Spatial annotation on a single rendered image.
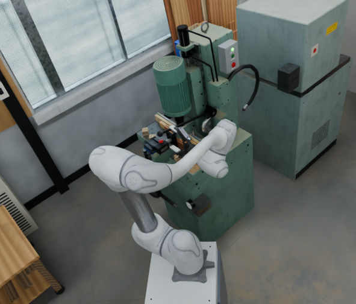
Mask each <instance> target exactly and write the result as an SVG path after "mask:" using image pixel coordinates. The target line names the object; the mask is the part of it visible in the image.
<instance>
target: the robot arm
mask: <svg viewBox="0 0 356 304"><path fill-rule="evenodd" d="M169 128H170V129H172V130H173V131H174V132H176V133H178V134H179V136H180V138H181V140H182V143H183V146H184V148H183V149H184V150H183V151H181V150H180V149H179V148H177V147H176V146H174V145H172V146H170V147H169V148H171V149H172V150H173V151H174V152H176V155H178V158H181V160H180V161H178V162H177V163H175V164H168V163H157V162H153V161H151V160H148V159H145V158H143V157H140V156H138V155H136V154H134V153H132V152H130V151H128V150H125V149H123V148H119V147H115V146H111V145H106V146H101V147H98V148H96V149H94V150H93V151H92V153H91V155H90V157H89V167H90V169H91V170H92V172H93V173H94V174H95V175H96V176H98V177H99V179H101V180H102V181H103V182H104V183H105V184H106V185H107V186H108V187H109V188H110V189H112V190H113V191H116V192H117V194H118V196H119V197H120V199H121V200H122V202H123V204H124V205H125V207H126V209H127V210H128V212H129V213H130V215H131V217H132V218H133V220H134V224H133V226H132V229H131V234H132V236H133V238H134V240H135V242H136V243H138V245H140V246H141V247H143V248H144V249H147V250H148V251H150V252H152V253H154V254H156V255H159V256H161V257H163V258H165V259H166V260H167V261H169V262H170V263H171V264H172V265H174V271H173V276H172V281H173V282H179V281H185V282H201V283H206V281H207V277H206V269H208V268H214V267H215V263H214V262H211V261H207V255H208V251H207V250H205V249H204V250H203V249H202V246H201V243H200V241H199V239H198V237H197V236H196V235H195V234H194V233H192V232H191V231H189V230H184V229H181V230H176V229H174V228H172V227H170V226H169V225H168V224H167V222H165V220H164V219H162V217H161V216H159V214H156V213H154V212H153V211H152V209H151V207H150V205H149V203H148V201H147V199H146V197H145V195H144V194H147V193H151V192H155V191H159V190H161V189H163V188H165V187H167V186H169V185H170V184H171V183H173V182H174V181H176V180H178V179H179V178H181V177H182V176H184V175H185V174H186V173H187V172H188V171H190V170H191V169H192V167H193V166H194V165H195V164H197V165H198V166H199V167H200V169H201V170H203V171H204V172H205V173H207V174H208V175H210V176H212V177H214V178H222V177H224V176H226V174H227V173H228V170H229V168H228V165H227V163H226V162H225V158H226V154H227V153H228V151H229V150H230V148H231V146H232V144H233V142H234V139H235V136H236V132H237V127H236V124H235V123H233V122H231V121H229V120H227V119H223V120H221V121H220V122H219V123H218V124H217V126H216V127H215V128H214V129H212V130H211V131H210V132H209V134H208V136H206V137H205V138H203V140H202V141H200V142H199V143H198V144H197V145H195V144H192V143H191V142H190V140H192V139H191V137H190V136H189V135H188V134H187V133H186V131H185V130H184V129H183V128H182V127H181V126H180V127H176V126H174V125H171V126H169ZM186 141H187V142H186ZM185 142H186V143H185ZM183 153H186V155H184V154H183Z"/></svg>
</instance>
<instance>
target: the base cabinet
mask: <svg viewBox="0 0 356 304"><path fill-rule="evenodd" d="M227 165H228V168H229V170H228V173H227V174H226V176H224V177H222V178H214V177H212V176H210V177H209V178H208V179H207V180H205V181H204V182H202V183H201V184H200V185H199V186H197V187H196V188H195V189H194V190H192V191H191V190H189V189H188V188H187V187H185V186H184V185H183V184H182V183H181V182H179V181H178V180H176V181H174V182H173V183H171V184H170V185H169V186H167V187H165V188H163V189H161V193H162V194H164V195H165V196H166V197H167V198H169V199H170V200H172V201H173V202H174V203H176V204H177V205H178V206H177V207H176V208H175V207H173V206H172V205H171V204H169V203H168V202H167V201H166V200H164V202H165V205H166V208H167V212H168V214H169V218H170V219H171V220H172V221H173V222H174V223H175V224H176V225H177V226H178V227H179V228H180V229H184V230H189V231H191V232H192V233H194V234H195V235H196V236H197V237H198V239H199V241H200V242H215V241H216V240H217V239H218V238H219V237H221V236H222V235H223V234H224V233H225V232H226V231H227V230H228V229H230V228H231V227H232V226H233V225H235V223H236V222H238V221H239V220H240V219H241V218H242V217H244V216H245V215H246V214H247V213H248V212H249V211H250V210H251V209H253V208H254V170H253V149H252V145H251V146H250V147H248V148H247V149H246V150H244V151H243V152H241V153H240V154H239V155H238V156H236V157H235V158H234V159H233V160H231V161H230V162H228V163H227ZM202 193H203V194H205V195H206V196H207V197H208V198H210V199H211V203H212V208H210V209H209V210H208V211H206V213H204V214H203V215H202V216H200V217H197V216H196V215H195V214H194V213H193V212H192V211H191V209H189V208H188V207H187V205H186V201H188V200H189V199H191V200H192V201H193V200H194V199H196V198H197V197H199V196H200V195H201V194H202Z"/></svg>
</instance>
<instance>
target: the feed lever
mask: <svg viewBox="0 0 356 304"><path fill-rule="evenodd" d="M216 108H217V106H214V107H211V106H207V107H206V109H205V113H203V114H201V115H199V116H197V117H194V118H192V119H190V120H188V121H185V122H183V123H180V124H178V125H176V127H180V126H182V125H184V124H186V123H189V122H191V121H194V120H196V119H198V118H200V117H203V116H205V115H207V116H209V117H211V118H213V117H214V116H216V113H217V110H216ZM171 130H172V129H170V128H169V129H167V130H165V131H158V132H157V136H158V137H162V136H163V134H164V133H166V132H168V131H171Z"/></svg>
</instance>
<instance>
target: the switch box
mask: <svg viewBox="0 0 356 304"><path fill-rule="evenodd" d="M231 48H234V52H233V53H231V54H230V52H232V51H231ZM218 54H219V66H220V71H221V72H223V73H225V74H229V73H230V72H231V71H233V70H235V69H236V68H238V67H239V54H238V42H237V41H235V40H231V39H229V40H227V41H226V42H224V43H222V44H220V45H219V46H218ZM232 54H234V59H233V60H232V61H231V59H232V58H231V55H232ZM233 62H235V63H236V66H235V68H234V69H232V68H233V67H232V63H233ZM231 69H232V70H231Z"/></svg>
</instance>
